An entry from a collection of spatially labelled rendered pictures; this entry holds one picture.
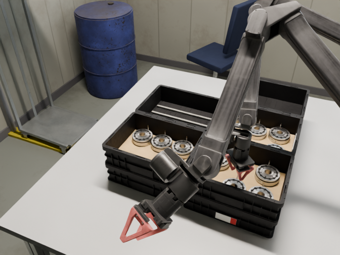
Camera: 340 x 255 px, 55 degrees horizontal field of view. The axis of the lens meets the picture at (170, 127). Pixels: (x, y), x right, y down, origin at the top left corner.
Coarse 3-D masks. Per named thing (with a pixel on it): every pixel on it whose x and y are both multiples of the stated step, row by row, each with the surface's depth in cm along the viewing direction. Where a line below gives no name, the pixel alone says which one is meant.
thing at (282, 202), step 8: (256, 144) 146; (280, 152) 141; (192, 160) 139; (288, 168) 134; (288, 176) 130; (208, 184) 129; (216, 184) 128; (224, 184) 127; (288, 184) 127; (232, 192) 126; (240, 192) 124; (248, 192) 124; (256, 200) 123; (264, 200) 121; (272, 200) 120
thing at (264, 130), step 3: (258, 123) 169; (261, 126) 167; (264, 126) 167; (264, 129) 166; (252, 132) 164; (255, 132) 164; (258, 132) 164; (261, 132) 164; (264, 132) 164; (255, 135) 162; (258, 135) 162; (261, 135) 162
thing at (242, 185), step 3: (225, 180) 138; (228, 180) 138; (231, 180) 138; (234, 180) 138; (237, 180) 138; (225, 183) 137; (228, 183) 136; (240, 183) 137; (243, 183) 136; (240, 186) 135; (243, 186) 135; (243, 189) 134
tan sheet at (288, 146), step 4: (268, 132) 169; (292, 136) 166; (252, 140) 164; (256, 140) 164; (260, 140) 164; (264, 140) 164; (268, 140) 164; (292, 140) 164; (280, 144) 161; (284, 144) 161; (288, 144) 161; (292, 144) 161; (284, 148) 159; (288, 148) 159
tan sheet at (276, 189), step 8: (256, 168) 148; (216, 176) 144; (224, 176) 144; (232, 176) 144; (248, 176) 144; (280, 176) 144; (248, 184) 140; (256, 184) 140; (280, 184) 140; (272, 192) 137; (280, 192) 137
